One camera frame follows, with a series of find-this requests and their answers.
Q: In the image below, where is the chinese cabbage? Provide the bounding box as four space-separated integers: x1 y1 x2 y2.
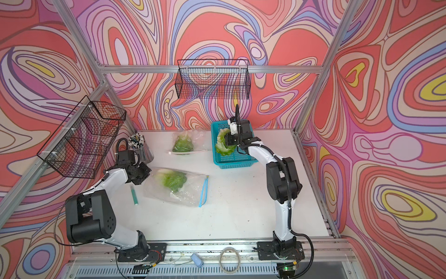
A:
154 169 187 193
215 129 236 156

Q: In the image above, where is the clear zip-top bag blue seal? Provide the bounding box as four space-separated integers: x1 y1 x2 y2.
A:
141 167 210 208

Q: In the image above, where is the small clear bag pink seal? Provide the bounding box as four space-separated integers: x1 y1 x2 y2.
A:
168 130 210 155

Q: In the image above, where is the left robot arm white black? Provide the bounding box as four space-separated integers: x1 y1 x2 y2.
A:
65 150 151 262

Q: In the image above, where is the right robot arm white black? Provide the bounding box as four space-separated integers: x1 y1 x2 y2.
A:
225 117 304 259

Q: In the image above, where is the teal plastic basket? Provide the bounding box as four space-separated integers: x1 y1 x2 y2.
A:
211 120 257 169

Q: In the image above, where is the green marker pen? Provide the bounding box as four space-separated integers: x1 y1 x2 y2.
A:
130 186 139 205

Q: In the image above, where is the clear cup of pens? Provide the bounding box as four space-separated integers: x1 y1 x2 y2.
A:
128 133 154 164

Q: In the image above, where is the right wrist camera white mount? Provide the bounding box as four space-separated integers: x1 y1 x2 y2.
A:
228 117 240 135

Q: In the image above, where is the black wire basket left wall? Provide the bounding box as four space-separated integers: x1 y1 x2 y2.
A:
37 96 127 179

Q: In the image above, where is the black wire basket wall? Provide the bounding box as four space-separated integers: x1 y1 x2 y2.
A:
37 96 127 179
175 58 251 100

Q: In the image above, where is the black wire basket back wall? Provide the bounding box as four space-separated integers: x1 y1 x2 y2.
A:
175 58 251 100

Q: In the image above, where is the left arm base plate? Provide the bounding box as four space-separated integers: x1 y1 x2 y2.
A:
117 242 167 263

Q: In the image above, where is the coiled beige cable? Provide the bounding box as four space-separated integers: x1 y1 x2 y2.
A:
218 247 241 275

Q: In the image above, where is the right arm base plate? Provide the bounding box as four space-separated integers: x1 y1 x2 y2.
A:
253 241 305 262

